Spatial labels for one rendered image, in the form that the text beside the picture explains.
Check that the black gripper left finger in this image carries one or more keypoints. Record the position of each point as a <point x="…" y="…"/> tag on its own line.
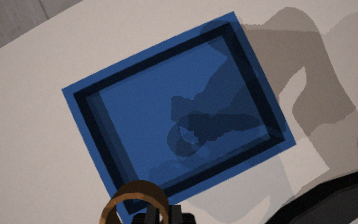
<point x="151" y="216"/>

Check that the blue shallow tray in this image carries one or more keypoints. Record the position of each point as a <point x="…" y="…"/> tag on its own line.
<point x="186" y="114"/>

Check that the bronze bushing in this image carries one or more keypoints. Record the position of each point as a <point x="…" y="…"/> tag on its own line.
<point x="136" y="189"/>

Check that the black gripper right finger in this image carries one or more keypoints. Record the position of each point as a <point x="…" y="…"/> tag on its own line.
<point x="176" y="216"/>

